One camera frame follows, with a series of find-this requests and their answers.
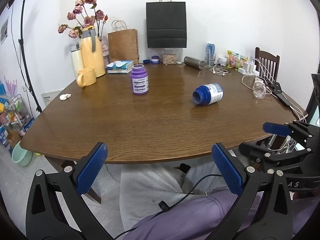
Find blue white pill bottle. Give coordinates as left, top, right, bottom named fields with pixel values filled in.
left=192, top=83, right=224, bottom=106

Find black power adapter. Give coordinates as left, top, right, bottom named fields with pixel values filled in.
left=271, top=81, right=293, bottom=108

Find green plastic basin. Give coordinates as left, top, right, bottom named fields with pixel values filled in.
left=11, top=142, right=33, bottom=167

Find dark wooden chair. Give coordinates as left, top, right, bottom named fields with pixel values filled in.
left=254, top=47, right=280, bottom=83

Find white power strip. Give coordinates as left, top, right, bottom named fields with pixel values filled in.
left=238, top=60, right=260, bottom=76

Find colourful snack bag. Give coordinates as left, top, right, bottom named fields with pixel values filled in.
left=227, top=50, right=248, bottom=70

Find white earphones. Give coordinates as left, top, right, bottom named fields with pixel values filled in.
left=209, top=64, right=231, bottom=76

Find small white jar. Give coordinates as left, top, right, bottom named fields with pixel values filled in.
left=217, top=57, right=227, bottom=66

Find clear drinking glass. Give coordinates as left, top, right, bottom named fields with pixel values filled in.
left=204, top=51, right=216, bottom=67

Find blue soda can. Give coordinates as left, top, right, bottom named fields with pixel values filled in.
left=206, top=43, right=215, bottom=54

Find steel tumbler lying down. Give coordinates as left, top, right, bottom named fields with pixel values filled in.
left=184, top=56, right=205, bottom=70

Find crumpled white tissue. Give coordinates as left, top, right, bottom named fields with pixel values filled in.
left=59, top=94, right=72, bottom=101

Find clear container of nuts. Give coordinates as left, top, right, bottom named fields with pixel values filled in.
left=162, top=53, right=177, bottom=65

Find purple pill bottle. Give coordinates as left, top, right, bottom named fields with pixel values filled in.
left=130, top=64, right=149, bottom=95

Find white jar purple lid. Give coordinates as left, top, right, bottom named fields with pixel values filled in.
left=150, top=55, right=160, bottom=64

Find yellow mug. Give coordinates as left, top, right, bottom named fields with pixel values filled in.
left=76, top=67, right=97, bottom=88

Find black paper bag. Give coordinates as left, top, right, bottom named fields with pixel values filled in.
left=146, top=0, right=187, bottom=49

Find blue tissue box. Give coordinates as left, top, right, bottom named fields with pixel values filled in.
left=106, top=61, right=133, bottom=74

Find yellow thermos jug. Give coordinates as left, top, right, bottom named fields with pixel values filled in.
left=80, top=25, right=106, bottom=77

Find white thermos bottle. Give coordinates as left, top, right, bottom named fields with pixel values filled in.
left=70, top=42, right=84, bottom=78

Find brown paper bag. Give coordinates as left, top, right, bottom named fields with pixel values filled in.
left=108, top=20, right=139, bottom=64

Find pink floral vase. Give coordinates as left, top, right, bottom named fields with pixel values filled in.
left=99, top=36, right=110, bottom=66

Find dried pink flower bouquet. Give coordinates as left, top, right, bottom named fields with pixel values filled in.
left=57, top=0, right=108, bottom=40

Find black cable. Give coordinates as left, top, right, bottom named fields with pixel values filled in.
left=113, top=173, right=227, bottom=240

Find wire storage rack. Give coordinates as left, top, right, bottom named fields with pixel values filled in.
left=1, top=94, right=34, bottom=137

